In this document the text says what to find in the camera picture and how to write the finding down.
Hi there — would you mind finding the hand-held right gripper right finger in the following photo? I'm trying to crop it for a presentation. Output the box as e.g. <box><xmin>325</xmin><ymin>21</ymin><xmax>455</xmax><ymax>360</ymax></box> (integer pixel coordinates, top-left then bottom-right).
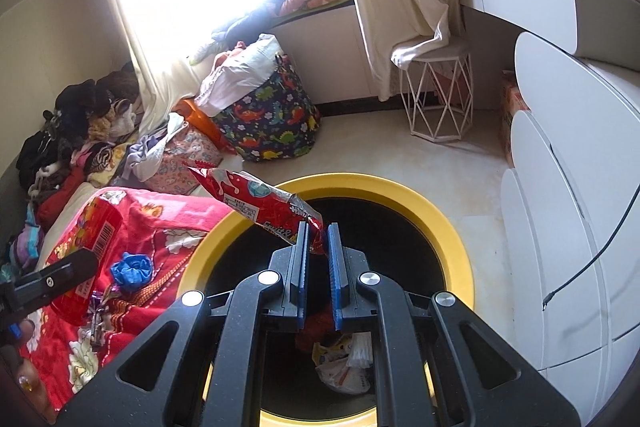
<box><xmin>325</xmin><ymin>222</ymin><xmax>581</xmax><ymax>427</ymax></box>

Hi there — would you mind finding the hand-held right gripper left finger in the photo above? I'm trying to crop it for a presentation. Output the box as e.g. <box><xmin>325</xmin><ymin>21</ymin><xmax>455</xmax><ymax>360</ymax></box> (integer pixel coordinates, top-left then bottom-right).
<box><xmin>57</xmin><ymin>221</ymin><xmax>311</xmax><ymax>427</ymax></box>

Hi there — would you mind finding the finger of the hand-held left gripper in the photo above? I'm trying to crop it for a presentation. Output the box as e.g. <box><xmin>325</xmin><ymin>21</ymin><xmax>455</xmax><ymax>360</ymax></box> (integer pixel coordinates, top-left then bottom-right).
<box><xmin>12</xmin><ymin>248</ymin><xmax>99</xmax><ymax>313</ymax></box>

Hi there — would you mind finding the large red printed snack bag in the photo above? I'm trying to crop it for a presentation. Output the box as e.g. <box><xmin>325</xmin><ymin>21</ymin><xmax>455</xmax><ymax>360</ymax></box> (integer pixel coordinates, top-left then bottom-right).
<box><xmin>45</xmin><ymin>196</ymin><xmax>126</xmax><ymax>327</ymax></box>

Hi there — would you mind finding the white plastic bag orange print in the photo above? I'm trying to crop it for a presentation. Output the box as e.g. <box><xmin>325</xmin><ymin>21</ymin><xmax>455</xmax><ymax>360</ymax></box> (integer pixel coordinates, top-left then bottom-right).
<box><xmin>312</xmin><ymin>332</ymin><xmax>373</xmax><ymax>395</ymax></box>

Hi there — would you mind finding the red white snack packet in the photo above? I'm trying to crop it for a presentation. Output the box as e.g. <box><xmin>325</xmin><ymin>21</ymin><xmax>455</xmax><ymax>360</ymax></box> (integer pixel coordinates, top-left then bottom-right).
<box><xmin>186</xmin><ymin>162</ymin><xmax>328</xmax><ymax>258</ymax></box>

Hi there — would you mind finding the yellow rimmed trash bin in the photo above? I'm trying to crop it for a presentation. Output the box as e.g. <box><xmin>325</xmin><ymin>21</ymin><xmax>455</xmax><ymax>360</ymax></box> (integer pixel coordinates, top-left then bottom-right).
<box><xmin>177</xmin><ymin>173</ymin><xmax>475</xmax><ymax>427</ymax></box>

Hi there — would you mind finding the person's left hand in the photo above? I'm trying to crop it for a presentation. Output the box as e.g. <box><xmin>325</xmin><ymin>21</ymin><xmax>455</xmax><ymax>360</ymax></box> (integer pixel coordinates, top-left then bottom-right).
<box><xmin>0</xmin><ymin>319</ymin><xmax>57</xmax><ymax>424</ymax></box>

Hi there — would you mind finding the purple striped cloth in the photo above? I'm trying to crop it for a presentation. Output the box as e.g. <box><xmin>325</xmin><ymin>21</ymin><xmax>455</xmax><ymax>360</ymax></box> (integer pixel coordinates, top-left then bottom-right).
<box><xmin>7</xmin><ymin>207</ymin><xmax>46</xmax><ymax>273</ymax></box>

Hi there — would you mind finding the red crumpled wrapper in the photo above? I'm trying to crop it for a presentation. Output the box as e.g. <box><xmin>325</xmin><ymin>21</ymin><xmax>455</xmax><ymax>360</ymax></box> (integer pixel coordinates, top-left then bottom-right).
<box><xmin>295</xmin><ymin>302</ymin><xmax>341</xmax><ymax>353</ymax></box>

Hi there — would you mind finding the purple shiny wrapper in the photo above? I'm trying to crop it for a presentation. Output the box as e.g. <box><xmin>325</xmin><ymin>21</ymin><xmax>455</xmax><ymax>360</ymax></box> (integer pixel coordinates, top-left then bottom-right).
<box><xmin>82</xmin><ymin>284</ymin><xmax>121</xmax><ymax>348</ymax></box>

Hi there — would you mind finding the beige bed sheet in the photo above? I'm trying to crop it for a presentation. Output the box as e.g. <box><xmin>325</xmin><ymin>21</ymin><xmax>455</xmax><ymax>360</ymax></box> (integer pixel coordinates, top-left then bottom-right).
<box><xmin>37</xmin><ymin>179</ymin><xmax>101</xmax><ymax>258</ymax></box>

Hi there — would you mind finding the blue crumpled plastic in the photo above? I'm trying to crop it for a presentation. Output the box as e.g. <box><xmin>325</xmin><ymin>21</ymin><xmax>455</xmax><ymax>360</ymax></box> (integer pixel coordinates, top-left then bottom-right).
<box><xmin>110</xmin><ymin>253</ymin><xmax>152</xmax><ymax>292</ymax></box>

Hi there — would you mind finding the red floral blanket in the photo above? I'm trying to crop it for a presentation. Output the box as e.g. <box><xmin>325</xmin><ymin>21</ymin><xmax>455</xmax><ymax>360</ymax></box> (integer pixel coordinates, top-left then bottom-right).
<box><xmin>30</xmin><ymin>187</ymin><xmax>236</xmax><ymax>413</ymax></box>

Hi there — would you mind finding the pile of clothes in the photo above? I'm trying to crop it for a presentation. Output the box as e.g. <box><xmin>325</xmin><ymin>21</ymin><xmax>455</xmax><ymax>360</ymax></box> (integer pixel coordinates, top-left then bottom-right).
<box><xmin>15</xmin><ymin>69</ymin><xmax>146</xmax><ymax>228</ymax></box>

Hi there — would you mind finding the dinosaur print laundry basket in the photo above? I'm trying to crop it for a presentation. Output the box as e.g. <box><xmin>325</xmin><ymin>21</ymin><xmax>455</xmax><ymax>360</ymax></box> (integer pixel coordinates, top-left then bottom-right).
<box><xmin>210</xmin><ymin>69</ymin><xmax>322</xmax><ymax>162</ymax></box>

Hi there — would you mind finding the pink floral bag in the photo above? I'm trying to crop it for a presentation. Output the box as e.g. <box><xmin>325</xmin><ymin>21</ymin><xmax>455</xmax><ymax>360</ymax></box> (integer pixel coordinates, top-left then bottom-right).
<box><xmin>145</xmin><ymin>127</ymin><xmax>223</xmax><ymax>195</ymax></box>

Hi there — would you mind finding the lavender white cloth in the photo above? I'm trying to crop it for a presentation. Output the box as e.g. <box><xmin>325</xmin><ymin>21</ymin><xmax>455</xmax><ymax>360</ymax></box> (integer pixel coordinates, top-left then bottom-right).
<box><xmin>125</xmin><ymin>112</ymin><xmax>186</xmax><ymax>182</ymax></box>

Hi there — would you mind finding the large white plastic bag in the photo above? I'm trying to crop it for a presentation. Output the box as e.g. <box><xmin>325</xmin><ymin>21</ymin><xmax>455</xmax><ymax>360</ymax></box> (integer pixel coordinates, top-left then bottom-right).
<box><xmin>195</xmin><ymin>34</ymin><xmax>286</xmax><ymax>118</ymax></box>

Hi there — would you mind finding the white curved drawer cabinet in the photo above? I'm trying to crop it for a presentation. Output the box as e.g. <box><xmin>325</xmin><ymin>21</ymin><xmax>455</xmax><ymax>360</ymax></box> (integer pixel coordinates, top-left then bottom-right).
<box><xmin>500</xmin><ymin>32</ymin><xmax>640</xmax><ymax>370</ymax></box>

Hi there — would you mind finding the orange printed carton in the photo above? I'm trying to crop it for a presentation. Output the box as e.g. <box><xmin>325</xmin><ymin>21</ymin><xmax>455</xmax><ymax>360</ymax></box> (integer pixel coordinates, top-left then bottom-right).
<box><xmin>500</xmin><ymin>77</ymin><xmax>531</xmax><ymax>168</ymax></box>

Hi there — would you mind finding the dark jacket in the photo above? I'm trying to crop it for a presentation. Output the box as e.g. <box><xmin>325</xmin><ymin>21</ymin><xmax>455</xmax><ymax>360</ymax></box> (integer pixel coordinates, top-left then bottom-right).
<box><xmin>212</xmin><ymin>14</ymin><xmax>273</xmax><ymax>52</ymax></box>

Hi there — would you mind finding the white wire stool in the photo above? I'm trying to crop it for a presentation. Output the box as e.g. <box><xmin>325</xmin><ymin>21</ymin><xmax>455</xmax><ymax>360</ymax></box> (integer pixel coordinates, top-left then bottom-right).
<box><xmin>392</xmin><ymin>39</ymin><xmax>475</xmax><ymax>142</ymax></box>

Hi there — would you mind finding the black cable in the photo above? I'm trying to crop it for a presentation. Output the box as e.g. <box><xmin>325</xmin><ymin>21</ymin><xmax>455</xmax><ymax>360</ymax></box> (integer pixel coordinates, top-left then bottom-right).
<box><xmin>542</xmin><ymin>187</ymin><xmax>640</xmax><ymax>310</ymax></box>

